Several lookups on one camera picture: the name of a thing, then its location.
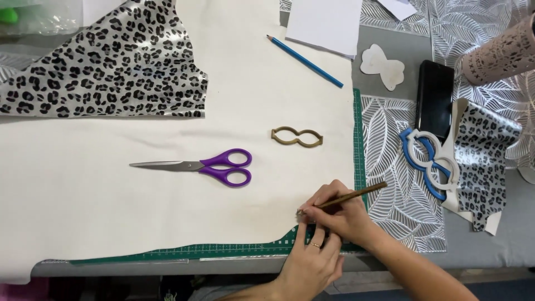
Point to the person's right hand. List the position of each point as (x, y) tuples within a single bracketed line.
[(347, 221)]

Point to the person's left hand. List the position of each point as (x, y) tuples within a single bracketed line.
[(309, 267)]

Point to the brown pencil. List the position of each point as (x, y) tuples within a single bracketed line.
[(355, 195)]

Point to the silver leaf placemat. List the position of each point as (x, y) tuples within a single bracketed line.
[(472, 25), (397, 179), (388, 21)]

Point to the green cutting mat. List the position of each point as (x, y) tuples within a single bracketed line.
[(358, 146)]

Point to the blue bow outline template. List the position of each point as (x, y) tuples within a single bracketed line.
[(407, 152)]

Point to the white bow outline template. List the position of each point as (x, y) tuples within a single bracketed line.
[(411, 155)]

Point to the brown bow outline template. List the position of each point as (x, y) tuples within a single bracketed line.
[(274, 134)]

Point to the leopard print fabric scrap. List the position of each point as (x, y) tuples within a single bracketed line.
[(480, 167)]

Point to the large white fabric sheet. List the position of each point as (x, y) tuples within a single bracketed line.
[(175, 200)]

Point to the black phone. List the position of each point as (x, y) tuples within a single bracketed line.
[(434, 98)]

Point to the white bow shaped card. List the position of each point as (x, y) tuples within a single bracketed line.
[(382, 66)]

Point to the blue pencil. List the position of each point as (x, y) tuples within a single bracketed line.
[(305, 61)]

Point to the white paper sheets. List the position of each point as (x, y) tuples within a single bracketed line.
[(324, 25)]

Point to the small white paper piece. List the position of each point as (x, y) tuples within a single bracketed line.
[(399, 7)]

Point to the pink perforated roll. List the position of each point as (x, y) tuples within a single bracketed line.
[(501, 54)]

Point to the large leopard print fabric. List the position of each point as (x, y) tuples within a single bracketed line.
[(117, 67)]

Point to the clear plastic bag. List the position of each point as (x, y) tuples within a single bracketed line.
[(37, 16)]

